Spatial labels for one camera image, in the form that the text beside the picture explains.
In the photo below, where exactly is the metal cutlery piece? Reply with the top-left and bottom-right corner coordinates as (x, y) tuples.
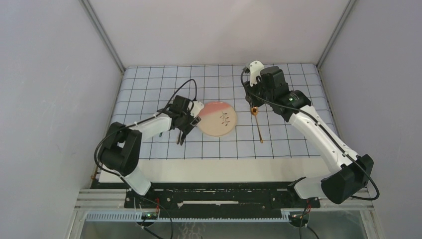
(179, 132), (187, 145)

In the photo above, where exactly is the cream pink branch plate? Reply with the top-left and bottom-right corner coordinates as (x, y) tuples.
(197, 101), (237, 137)

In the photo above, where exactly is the metal spoon wooden handle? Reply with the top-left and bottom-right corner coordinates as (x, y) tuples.
(250, 107), (263, 144)

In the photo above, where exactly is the white checked tablecloth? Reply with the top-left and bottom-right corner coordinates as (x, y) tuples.
(111, 65), (318, 159)

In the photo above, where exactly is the silver metal fork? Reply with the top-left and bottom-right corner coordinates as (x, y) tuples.
(176, 131), (182, 144)

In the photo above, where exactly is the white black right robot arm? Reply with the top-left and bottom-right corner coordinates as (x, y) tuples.
(240, 61), (380, 207)

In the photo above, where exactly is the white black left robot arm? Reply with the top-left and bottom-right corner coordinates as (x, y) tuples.
(94, 95), (205, 208)

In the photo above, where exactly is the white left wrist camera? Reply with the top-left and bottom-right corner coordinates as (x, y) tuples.
(190, 101), (205, 118)

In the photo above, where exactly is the white slotted cable duct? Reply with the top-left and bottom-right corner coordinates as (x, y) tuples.
(85, 211), (291, 223)

